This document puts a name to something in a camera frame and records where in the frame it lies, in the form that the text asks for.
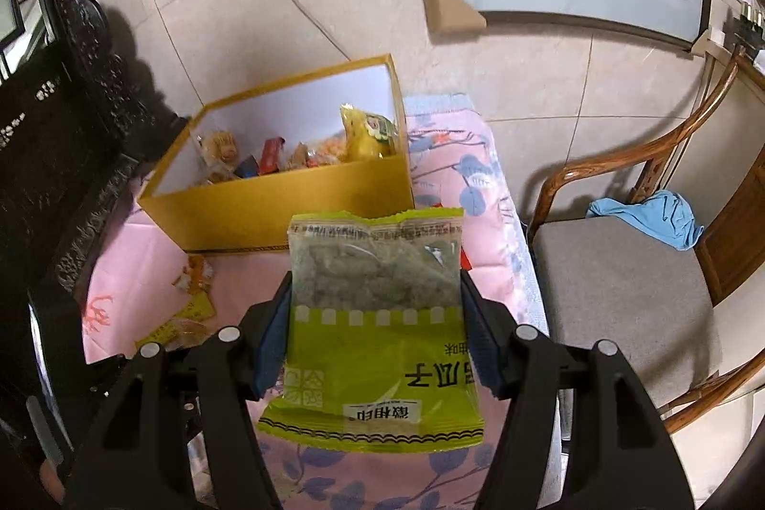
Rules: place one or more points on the dark carved wooden cabinet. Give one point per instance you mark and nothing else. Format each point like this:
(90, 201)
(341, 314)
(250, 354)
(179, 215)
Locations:
(54, 157)

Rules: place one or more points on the cardboard corner protector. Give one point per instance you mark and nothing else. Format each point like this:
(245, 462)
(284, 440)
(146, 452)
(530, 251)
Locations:
(451, 11)

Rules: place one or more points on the wooden armchair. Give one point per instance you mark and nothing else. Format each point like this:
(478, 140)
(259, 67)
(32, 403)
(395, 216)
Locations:
(615, 295)

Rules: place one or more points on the blue cloth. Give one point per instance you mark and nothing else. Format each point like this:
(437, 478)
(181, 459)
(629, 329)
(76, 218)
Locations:
(657, 217)

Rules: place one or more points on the person's left hand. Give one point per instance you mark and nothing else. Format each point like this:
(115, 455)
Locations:
(52, 480)

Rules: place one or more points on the yellow green snack packet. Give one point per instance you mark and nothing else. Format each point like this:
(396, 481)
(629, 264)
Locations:
(370, 133)

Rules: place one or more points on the red snack packet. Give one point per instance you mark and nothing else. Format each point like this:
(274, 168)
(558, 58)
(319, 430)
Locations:
(272, 154)

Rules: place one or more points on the orange clear snack packet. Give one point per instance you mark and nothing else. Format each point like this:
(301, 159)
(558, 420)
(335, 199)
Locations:
(323, 151)

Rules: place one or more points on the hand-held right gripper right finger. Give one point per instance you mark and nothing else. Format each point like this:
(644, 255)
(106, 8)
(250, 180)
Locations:
(484, 348)

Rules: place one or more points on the silver framed picture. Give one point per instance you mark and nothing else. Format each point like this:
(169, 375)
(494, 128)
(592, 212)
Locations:
(9, 20)

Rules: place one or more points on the pink floral blanket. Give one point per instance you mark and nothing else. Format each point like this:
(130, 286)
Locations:
(478, 223)

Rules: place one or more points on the green seed snack packet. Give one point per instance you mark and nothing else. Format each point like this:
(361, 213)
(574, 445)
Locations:
(370, 366)

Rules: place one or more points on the cartoon print snack packet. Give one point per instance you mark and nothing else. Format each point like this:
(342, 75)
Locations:
(218, 151)

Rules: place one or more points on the yellow cardboard box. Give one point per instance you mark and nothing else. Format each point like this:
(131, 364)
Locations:
(287, 205)

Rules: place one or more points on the black metal fixture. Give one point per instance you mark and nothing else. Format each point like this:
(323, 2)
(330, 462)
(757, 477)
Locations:
(747, 32)

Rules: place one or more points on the dark blue snack packet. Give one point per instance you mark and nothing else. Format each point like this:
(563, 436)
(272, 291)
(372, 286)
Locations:
(248, 166)

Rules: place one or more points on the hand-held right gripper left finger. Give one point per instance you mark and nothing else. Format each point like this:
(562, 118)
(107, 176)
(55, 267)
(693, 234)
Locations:
(272, 348)

